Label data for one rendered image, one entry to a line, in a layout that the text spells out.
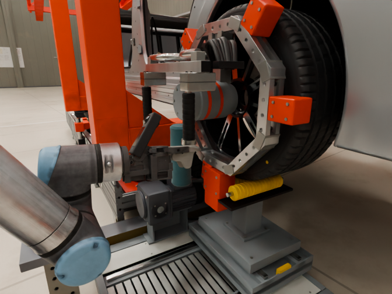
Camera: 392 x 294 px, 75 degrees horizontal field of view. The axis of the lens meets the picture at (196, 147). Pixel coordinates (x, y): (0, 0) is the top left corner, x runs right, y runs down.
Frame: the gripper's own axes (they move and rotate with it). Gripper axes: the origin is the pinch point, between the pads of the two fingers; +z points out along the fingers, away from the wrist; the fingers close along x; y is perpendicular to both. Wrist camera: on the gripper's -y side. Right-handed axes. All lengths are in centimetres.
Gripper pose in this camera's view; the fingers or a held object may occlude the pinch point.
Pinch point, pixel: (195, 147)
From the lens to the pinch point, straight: 69.0
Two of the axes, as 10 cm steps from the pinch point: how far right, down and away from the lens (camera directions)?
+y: 0.5, 10.0, 0.5
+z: 8.9, -0.6, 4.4
